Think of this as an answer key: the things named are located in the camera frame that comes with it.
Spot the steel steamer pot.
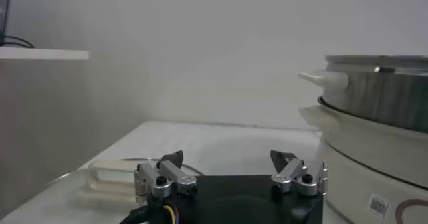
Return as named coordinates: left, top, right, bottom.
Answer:
left=298, top=96, right=428, bottom=224

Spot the thin black looped cable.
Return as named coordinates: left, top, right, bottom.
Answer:
left=0, top=35, right=35, bottom=49

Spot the small white folding table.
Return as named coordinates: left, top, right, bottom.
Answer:
left=0, top=47, right=90, bottom=61

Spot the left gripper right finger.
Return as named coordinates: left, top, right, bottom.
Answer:
left=270, top=149, right=329, bottom=198

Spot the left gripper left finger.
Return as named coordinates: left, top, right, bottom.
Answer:
left=133, top=150, right=199, bottom=199

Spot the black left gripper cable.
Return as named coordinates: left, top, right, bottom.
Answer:
left=119, top=203, right=180, bottom=224

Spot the glass lid with white handle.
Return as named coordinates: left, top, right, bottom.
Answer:
left=33, top=158, right=205, bottom=224

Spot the dark laptop screen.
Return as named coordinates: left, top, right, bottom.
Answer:
left=0, top=0, right=13, bottom=46

